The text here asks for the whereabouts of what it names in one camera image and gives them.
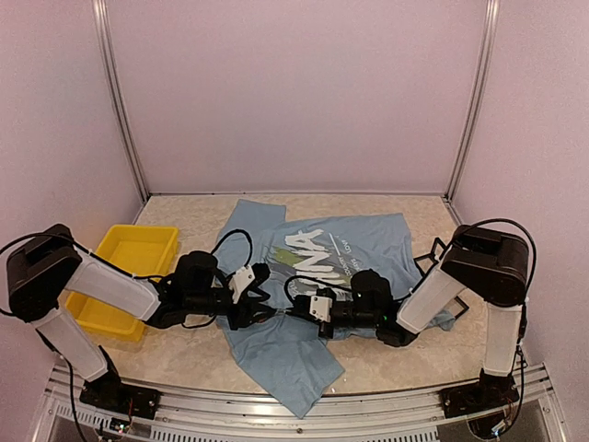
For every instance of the black display case with brooch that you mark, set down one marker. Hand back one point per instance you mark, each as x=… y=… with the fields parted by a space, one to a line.
x=458 y=307

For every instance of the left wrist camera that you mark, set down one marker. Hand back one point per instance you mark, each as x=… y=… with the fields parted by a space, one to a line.
x=247 y=278

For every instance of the black open display case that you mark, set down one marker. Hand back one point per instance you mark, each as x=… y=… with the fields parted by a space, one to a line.
x=436 y=253

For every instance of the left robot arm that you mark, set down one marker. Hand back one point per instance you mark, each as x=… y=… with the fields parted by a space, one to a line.
x=41 y=265

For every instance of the light blue printed t-shirt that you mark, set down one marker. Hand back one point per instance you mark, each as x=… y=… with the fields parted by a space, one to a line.
x=285 y=355

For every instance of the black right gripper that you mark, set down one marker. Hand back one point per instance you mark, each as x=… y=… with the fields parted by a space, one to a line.
x=303 y=312

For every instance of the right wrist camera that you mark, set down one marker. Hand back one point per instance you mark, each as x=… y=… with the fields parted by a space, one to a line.
x=316 y=307

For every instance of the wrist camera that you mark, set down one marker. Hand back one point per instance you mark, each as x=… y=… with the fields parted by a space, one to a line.
x=247 y=278
x=316 y=307

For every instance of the aluminium corner post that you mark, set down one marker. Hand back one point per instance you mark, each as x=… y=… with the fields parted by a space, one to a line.
x=106 y=47
x=476 y=98

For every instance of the yellow plastic bin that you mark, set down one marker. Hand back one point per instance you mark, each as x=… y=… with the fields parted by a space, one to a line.
x=143 y=250

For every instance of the aluminium corner post right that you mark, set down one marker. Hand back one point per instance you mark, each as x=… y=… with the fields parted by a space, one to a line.
x=476 y=98

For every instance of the aluminium corner post left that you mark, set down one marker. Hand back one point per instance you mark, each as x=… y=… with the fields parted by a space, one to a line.
x=106 y=47

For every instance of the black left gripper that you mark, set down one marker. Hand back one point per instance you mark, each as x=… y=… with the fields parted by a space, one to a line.
x=248 y=306

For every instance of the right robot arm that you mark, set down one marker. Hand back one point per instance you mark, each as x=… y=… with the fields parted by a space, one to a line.
x=496 y=266

